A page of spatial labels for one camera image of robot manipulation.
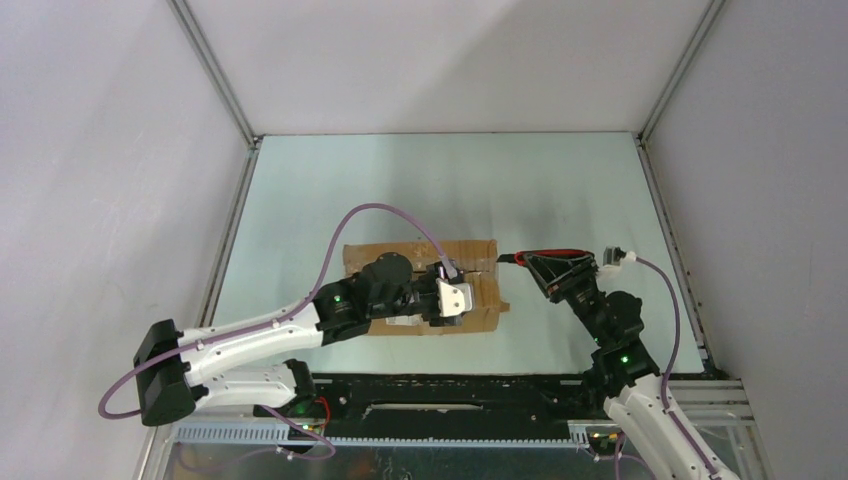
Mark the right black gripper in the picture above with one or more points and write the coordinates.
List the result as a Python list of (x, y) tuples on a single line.
[(556, 292)]

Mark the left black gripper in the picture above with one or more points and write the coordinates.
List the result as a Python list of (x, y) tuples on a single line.
[(432, 273)]

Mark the red black utility knife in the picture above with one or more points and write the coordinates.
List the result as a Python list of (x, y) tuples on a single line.
[(546, 257)]

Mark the brown cardboard express box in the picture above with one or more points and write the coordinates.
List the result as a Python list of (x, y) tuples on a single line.
[(475, 259)]

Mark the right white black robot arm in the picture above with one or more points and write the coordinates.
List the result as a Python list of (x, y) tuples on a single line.
[(647, 413)]

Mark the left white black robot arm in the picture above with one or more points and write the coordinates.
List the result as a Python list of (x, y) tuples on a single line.
[(185, 371)]

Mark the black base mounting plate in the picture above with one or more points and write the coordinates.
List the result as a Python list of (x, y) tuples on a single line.
[(362, 401)]

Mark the right small circuit board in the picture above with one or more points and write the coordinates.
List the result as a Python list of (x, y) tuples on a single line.
[(605, 439)]

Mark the small circuit board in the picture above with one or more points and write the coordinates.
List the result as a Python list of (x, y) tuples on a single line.
[(605, 439), (304, 433)]

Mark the left small circuit board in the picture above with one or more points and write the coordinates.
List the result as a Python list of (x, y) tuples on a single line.
[(304, 433)]

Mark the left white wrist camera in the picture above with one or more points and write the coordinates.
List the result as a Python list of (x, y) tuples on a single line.
[(454, 299)]

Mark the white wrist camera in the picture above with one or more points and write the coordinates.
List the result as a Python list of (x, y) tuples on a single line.
[(613, 261), (454, 299)]

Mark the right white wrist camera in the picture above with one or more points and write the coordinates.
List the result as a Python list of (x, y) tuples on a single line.
[(613, 261)]

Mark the grey slotted cable duct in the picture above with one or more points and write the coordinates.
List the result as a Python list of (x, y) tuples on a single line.
[(274, 434)]

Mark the aluminium frame rail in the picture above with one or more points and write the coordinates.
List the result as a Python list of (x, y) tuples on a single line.
[(213, 68)]

